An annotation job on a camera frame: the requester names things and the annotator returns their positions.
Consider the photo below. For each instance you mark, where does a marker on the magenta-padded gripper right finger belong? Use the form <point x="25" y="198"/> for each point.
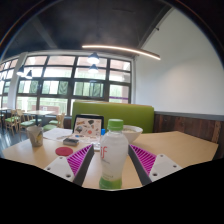
<point x="146" y="160"/>

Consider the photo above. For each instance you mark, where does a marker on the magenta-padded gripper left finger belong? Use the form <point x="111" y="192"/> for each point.
<point x="77" y="161"/>

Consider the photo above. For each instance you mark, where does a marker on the clear green-capped drink bottle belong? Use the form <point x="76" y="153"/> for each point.
<point x="113" y="153"/>

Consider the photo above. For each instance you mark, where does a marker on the flat round red coaster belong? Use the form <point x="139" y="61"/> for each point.
<point x="64" y="151"/>

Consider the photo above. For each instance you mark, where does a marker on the small dark flat box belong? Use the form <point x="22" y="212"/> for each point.
<point x="70" y="141"/>

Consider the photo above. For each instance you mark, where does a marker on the white ceramic bowl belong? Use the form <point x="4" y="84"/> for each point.
<point x="134" y="133"/>

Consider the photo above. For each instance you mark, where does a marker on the white printed paper sheets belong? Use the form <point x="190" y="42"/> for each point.
<point x="56" y="134"/>

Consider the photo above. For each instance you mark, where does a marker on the black sticker-covered laptop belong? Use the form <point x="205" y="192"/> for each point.
<point x="87" y="126"/>

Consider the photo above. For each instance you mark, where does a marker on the small blue-capped bottle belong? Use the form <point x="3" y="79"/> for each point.
<point x="103" y="132"/>

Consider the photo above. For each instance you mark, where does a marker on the white paper cup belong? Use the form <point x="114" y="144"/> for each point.
<point x="35" y="136"/>

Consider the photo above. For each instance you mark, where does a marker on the green upholstered booth bench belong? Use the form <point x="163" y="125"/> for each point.
<point x="110" y="111"/>

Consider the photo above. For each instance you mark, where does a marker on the light wooden dining table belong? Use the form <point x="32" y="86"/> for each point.
<point x="38" y="113"/>

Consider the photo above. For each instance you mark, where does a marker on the group of wooden green-seated chairs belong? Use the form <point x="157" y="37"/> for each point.
<point x="13" y="121"/>

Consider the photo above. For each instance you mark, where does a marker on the group of pendant ceiling lamps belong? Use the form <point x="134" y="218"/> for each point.
<point x="93" y="59"/>

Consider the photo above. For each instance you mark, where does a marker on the long curved linear light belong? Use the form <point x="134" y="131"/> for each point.
<point x="126" y="50"/>

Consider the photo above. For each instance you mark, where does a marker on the large black-framed window wall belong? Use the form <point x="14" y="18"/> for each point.
<point x="60" y="80"/>

